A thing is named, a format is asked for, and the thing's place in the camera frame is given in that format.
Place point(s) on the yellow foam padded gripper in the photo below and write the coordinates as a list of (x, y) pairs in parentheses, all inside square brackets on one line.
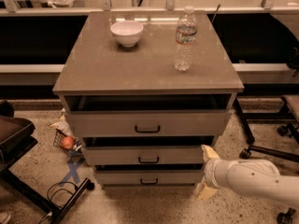
[(212, 173)]

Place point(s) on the black office chair left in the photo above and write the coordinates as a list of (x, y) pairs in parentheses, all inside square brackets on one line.
[(15, 141)]

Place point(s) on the clear plastic water bottle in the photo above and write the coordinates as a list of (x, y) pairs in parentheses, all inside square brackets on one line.
[(185, 38)]

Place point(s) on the blue tape cross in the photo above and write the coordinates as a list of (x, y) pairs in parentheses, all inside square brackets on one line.
[(73, 170)]

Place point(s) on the grey drawer cabinet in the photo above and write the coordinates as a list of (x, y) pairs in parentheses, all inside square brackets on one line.
[(101, 75)]

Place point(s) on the white ceramic bowl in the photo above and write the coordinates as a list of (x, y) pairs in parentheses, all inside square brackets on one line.
[(127, 33)]

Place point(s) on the crumpled snack bag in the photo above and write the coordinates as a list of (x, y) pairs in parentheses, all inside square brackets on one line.
[(62, 125)]

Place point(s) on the grey drawer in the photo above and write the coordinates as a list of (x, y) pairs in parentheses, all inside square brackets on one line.
[(131, 124), (149, 178), (143, 155)]

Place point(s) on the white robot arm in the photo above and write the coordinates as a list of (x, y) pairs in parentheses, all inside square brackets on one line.
[(249, 178)]

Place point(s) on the black wire basket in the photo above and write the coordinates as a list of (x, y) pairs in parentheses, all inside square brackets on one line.
[(74, 152)]

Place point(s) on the red apple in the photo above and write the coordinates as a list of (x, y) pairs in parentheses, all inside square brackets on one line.
[(68, 142)]

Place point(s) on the white shoe tip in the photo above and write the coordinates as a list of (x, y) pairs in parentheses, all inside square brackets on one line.
[(5, 217)]

